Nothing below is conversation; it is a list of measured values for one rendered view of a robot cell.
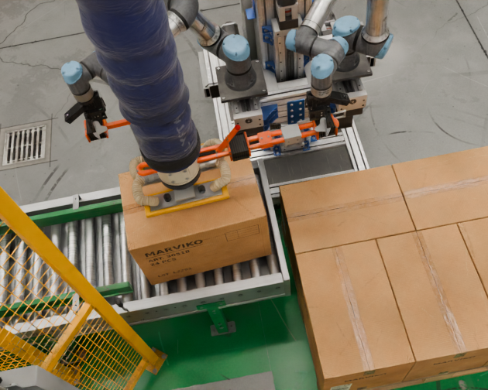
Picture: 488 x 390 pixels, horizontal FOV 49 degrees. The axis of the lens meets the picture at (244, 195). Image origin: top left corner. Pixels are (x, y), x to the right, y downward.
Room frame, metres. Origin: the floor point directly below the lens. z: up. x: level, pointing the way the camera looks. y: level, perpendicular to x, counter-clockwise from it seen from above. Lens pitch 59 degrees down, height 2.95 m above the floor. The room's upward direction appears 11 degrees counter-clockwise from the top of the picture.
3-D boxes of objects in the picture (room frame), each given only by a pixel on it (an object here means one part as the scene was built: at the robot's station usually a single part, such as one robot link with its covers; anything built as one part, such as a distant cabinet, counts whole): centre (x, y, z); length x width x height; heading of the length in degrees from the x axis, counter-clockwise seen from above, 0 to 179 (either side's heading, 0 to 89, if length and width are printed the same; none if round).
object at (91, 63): (1.54, 0.44, 1.53); 0.11 x 0.11 x 0.08; 37
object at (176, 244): (1.27, 0.23, 0.75); 0.60 x 0.40 x 0.40; 94
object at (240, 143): (1.27, -0.01, 1.23); 0.10 x 0.08 x 0.06; 3
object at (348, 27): (1.79, -0.59, 1.20); 0.13 x 0.12 x 0.14; 51
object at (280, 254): (1.28, -0.12, 0.58); 0.70 x 0.03 x 0.06; 0
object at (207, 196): (1.16, 0.23, 1.13); 0.34 x 0.10 x 0.05; 93
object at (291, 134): (1.28, -0.23, 1.23); 0.07 x 0.07 x 0.04; 3
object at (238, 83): (1.80, -0.09, 1.09); 0.15 x 0.15 x 0.10
